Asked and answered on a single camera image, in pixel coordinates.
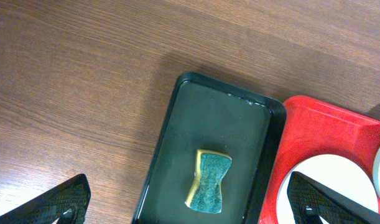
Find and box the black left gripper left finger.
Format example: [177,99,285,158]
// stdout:
[0,174,91,224]

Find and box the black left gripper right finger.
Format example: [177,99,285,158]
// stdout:
[287,171,380,224]

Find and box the white plate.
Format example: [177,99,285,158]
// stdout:
[276,154,379,224]

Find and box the yellow green sponge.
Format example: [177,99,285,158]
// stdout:
[185,149,232,214]

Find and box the red plastic tray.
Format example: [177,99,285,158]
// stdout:
[259,96,380,223]

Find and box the black plastic tray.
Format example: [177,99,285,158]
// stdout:
[132,72,287,223]

